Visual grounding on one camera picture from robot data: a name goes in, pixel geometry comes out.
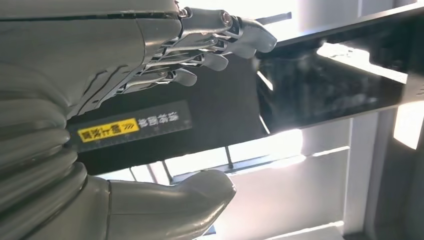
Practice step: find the black inbound scanning machine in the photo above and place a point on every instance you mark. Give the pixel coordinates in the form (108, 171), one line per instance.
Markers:
(225, 109)

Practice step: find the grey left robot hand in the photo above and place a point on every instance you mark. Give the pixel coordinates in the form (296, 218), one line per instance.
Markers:
(82, 49)

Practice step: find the black yellow ruler label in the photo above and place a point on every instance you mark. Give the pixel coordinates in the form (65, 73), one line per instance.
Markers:
(132, 127)

